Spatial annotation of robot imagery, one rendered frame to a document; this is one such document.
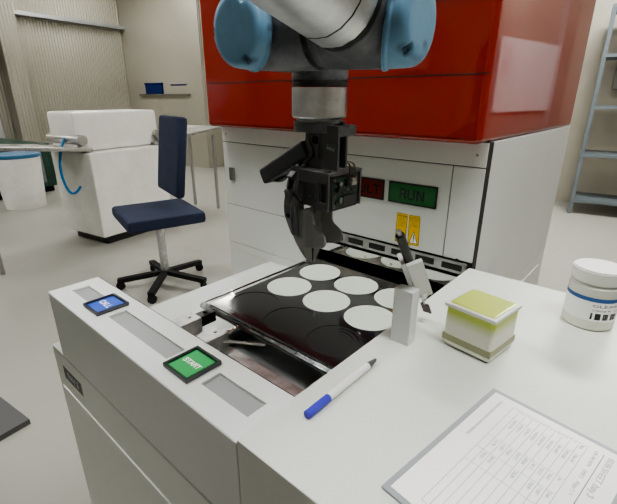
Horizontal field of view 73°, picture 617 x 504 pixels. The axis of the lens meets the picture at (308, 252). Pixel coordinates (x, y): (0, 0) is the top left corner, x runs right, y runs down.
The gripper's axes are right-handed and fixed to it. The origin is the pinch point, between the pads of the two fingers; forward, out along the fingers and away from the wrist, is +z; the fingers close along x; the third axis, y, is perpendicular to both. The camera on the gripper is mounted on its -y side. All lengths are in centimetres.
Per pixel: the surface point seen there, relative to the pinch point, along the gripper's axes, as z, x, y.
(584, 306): 6.4, 25.4, 33.8
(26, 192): 95, 68, -552
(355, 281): 17.4, 26.2, -10.4
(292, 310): 17.4, 6.4, -10.7
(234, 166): -2, 33, -65
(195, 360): 10.4, -20.8, -0.9
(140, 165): 45, 129, -358
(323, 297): 17.4, 15.0, -10.1
